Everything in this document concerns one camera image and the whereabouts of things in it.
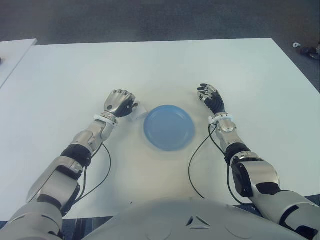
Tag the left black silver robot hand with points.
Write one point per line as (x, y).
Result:
(117, 102)

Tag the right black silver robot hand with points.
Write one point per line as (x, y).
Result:
(216, 101)

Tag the white charger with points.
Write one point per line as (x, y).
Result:
(140, 112)

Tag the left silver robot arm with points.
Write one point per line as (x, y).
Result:
(62, 175)

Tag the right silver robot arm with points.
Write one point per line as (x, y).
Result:
(257, 172)

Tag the blue round plate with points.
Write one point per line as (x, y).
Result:
(169, 127)

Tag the small white floor object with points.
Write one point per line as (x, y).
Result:
(296, 45)

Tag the dark shoes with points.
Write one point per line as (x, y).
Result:
(310, 52)

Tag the white neighbouring table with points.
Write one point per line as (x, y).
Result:
(15, 55)

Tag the grey robot torso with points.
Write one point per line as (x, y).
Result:
(175, 222)

